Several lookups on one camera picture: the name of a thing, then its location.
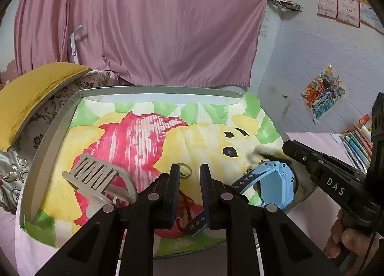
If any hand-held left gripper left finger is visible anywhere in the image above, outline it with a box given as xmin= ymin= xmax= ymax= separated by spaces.
xmin=36 ymin=163 xmax=182 ymax=276

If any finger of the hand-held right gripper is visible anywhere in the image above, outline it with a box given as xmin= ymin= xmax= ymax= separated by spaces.
xmin=283 ymin=140 xmax=323 ymax=174

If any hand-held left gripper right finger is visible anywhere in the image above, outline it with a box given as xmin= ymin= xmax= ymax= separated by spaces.
xmin=199 ymin=163 xmax=330 ymax=276

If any red string bracelet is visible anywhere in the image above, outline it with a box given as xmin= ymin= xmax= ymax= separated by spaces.
xmin=174 ymin=190 xmax=204 ymax=231

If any light blue smart watch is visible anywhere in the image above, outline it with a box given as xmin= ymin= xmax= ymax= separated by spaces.
xmin=185 ymin=160 xmax=296 ymax=236

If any grey hair claw clip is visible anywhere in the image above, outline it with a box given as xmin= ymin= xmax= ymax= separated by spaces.
xmin=62 ymin=152 xmax=138 ymax=204

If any grey shallow box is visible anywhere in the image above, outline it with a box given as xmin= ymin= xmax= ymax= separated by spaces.
xmin=16 ymin=85 xmax=300 ymax=260

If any person's right hand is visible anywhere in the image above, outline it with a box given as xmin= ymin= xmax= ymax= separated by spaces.
xmin=324 ymin=208 xmax=376 ymax=260

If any pink blanket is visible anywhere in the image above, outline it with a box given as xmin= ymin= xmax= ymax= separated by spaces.
xmin=0 ymin=132 xmax=372 ymax=276

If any stack of books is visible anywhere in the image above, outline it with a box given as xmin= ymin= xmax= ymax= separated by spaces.
xmin=330 ymin=114 xmax=374 ymax=171

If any painted colourful cloth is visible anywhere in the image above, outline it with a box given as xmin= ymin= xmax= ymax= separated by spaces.
xmin=24 ymin=93 xmax=284 ymax=249

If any colourful plastic bag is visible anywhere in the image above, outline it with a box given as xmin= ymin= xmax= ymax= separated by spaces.
xmin=301 ymin=65 xmax=345 ymax=125

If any floral satin pillow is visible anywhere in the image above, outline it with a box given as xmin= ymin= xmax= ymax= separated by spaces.
xmin=0 ymin=69 xmax=111 ymax=213

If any pink curtain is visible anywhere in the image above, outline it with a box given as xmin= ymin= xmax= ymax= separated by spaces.
xmin=13 ymin=0 xmax=267 ymax=87

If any yellow pillow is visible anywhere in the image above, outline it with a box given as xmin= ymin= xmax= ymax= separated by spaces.
xmin=0 ymin=63 xmax=92 ymax=152

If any small wall calendar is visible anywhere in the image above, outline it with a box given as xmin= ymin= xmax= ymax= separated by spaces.
xmin=260 ymin=12 xmax=269 ymax=39

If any wire wall shelf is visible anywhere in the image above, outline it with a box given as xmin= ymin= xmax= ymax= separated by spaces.
xmin=267 ymin=0 xmax=302 ymax=12

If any white plastic bracket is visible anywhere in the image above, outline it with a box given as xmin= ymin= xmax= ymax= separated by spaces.
xmin=69 ymin=25 xmax=83 ymax=65

